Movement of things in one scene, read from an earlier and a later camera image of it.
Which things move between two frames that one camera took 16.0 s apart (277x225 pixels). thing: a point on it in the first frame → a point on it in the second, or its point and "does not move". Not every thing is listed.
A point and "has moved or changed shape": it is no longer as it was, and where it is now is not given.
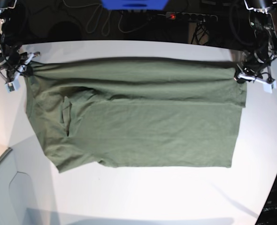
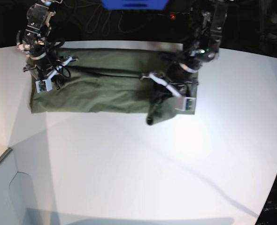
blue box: (134, 4) does not move
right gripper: (255, 62) → (179, 77)
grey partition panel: (10, 193) does not move
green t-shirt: (136, 111) has moved or changed shape
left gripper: (9, 68) → (42, 62)
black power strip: (190, 17) does not move
